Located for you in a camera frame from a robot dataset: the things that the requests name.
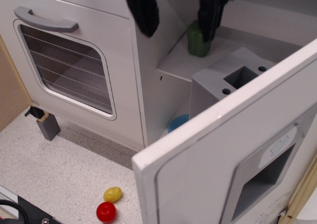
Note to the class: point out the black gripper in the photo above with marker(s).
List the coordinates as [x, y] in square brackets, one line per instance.
[146, 15]

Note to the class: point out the white toy fridge door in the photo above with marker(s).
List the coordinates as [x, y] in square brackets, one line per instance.
[240, 160]

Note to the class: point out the green toy bell pepper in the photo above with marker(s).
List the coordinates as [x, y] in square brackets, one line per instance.
[195, 42]

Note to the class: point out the grey ice dispenser box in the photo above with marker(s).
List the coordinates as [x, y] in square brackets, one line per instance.
[224, 77]

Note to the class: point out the white toy kitchen cabinet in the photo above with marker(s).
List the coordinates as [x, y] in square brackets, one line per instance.
[164, 67]

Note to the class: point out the white toy oven door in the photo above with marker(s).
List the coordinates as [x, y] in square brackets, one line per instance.
[87, 76]

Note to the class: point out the blue plate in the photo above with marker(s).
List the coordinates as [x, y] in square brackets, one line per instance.
[177, 122]

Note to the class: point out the black clamp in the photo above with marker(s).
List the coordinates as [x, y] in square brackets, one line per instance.
[35, 112]

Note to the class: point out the grey kitchen leg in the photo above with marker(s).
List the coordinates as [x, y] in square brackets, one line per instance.
[49, 127]

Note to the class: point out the yellow toy potato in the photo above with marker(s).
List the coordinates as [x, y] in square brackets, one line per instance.
[112, 194]

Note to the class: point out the red toy tomato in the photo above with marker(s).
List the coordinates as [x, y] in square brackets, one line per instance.
[106, 212]

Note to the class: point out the grey oven door handle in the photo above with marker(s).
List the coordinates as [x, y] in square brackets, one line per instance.
[63, 26]

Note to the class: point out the wooden side post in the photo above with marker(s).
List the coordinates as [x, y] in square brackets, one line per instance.
[302, 194]

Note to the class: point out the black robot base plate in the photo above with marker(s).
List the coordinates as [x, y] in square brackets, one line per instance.
[35, 214]

